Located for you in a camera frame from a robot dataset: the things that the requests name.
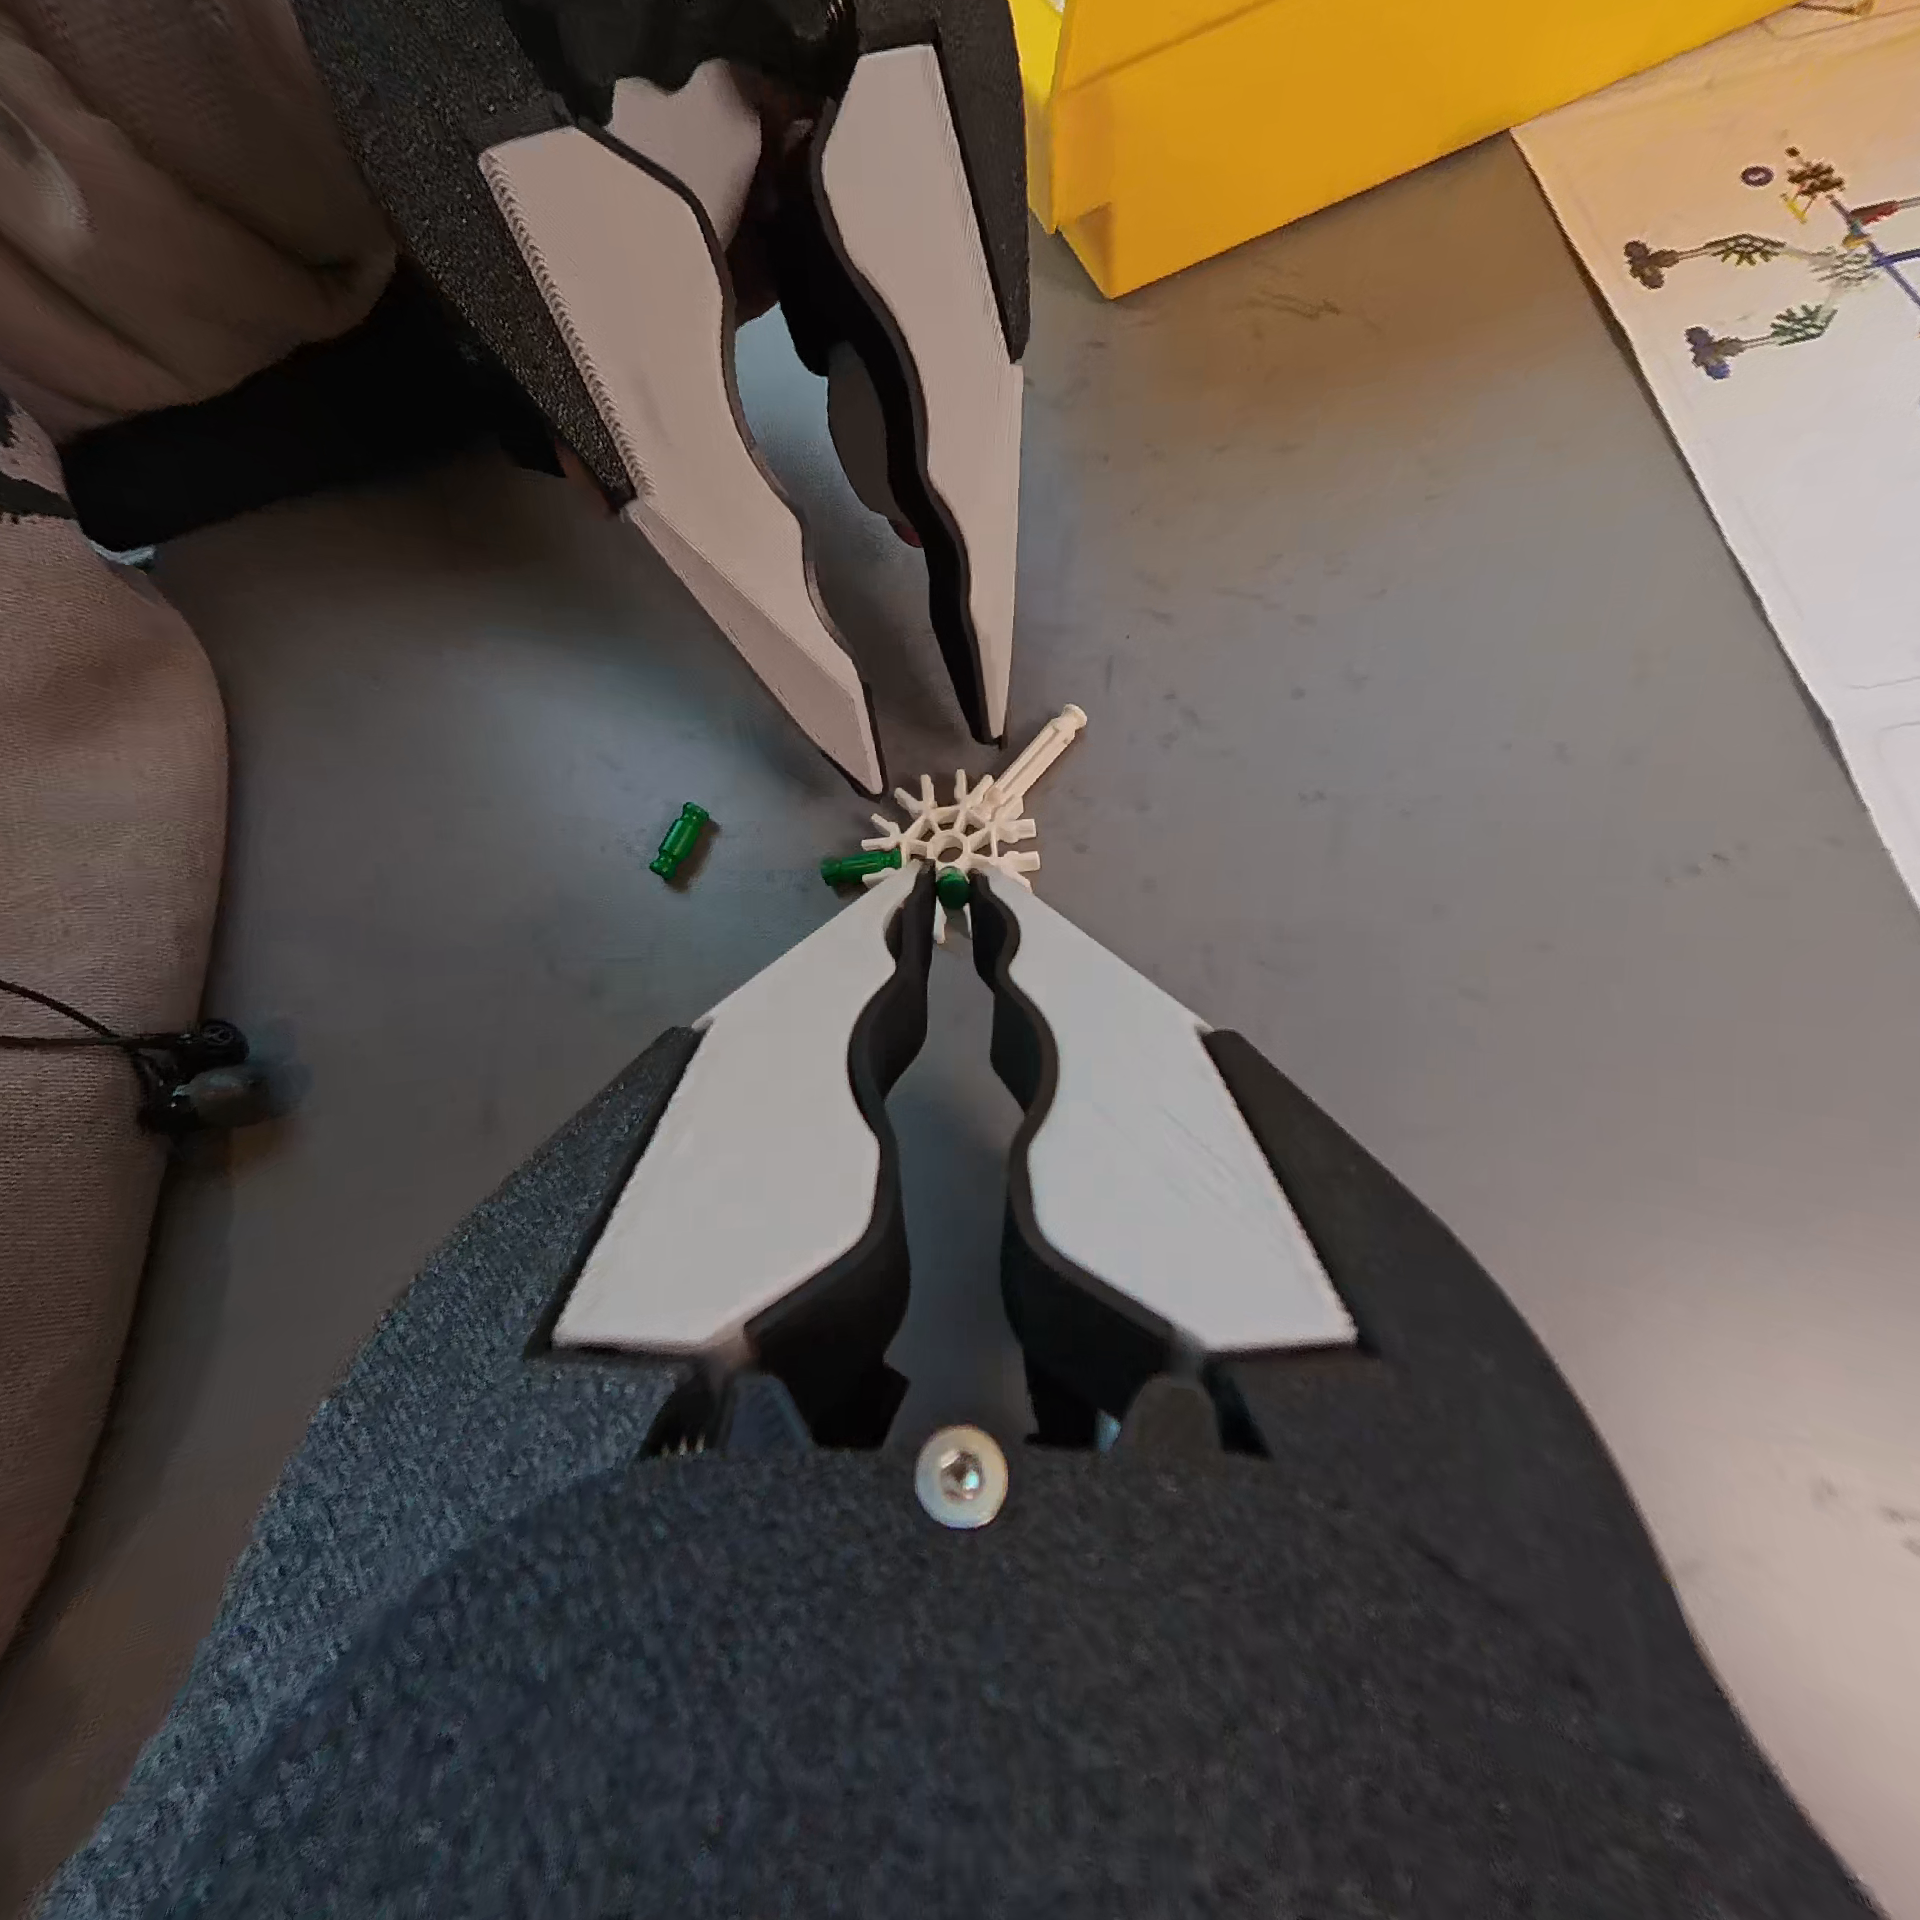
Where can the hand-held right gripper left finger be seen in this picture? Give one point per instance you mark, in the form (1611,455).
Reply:
(720,1185)

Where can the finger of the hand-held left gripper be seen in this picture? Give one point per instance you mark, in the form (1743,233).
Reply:
(646,329)
(939,301)

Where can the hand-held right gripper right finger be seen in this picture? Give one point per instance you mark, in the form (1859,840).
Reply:
(1185,1185)

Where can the small green rod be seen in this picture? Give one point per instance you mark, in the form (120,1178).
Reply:
(952,888)
(683,845)
(862,867)

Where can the yellow plastic bin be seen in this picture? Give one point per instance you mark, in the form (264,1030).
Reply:
(1276,120)

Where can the white snowflake connector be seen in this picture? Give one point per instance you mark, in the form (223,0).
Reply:
(918,818)

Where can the white rod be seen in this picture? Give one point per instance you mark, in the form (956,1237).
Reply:
(1051,750)

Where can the person's left forearm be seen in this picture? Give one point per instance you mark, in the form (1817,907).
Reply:
(149,182)

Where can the grey desk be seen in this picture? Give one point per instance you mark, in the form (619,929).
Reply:
(1350,675)

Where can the person's left hand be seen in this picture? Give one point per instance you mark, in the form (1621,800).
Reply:
(878,451)

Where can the folded paper instruction sheet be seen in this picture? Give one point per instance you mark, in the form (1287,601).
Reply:
(1769,376)

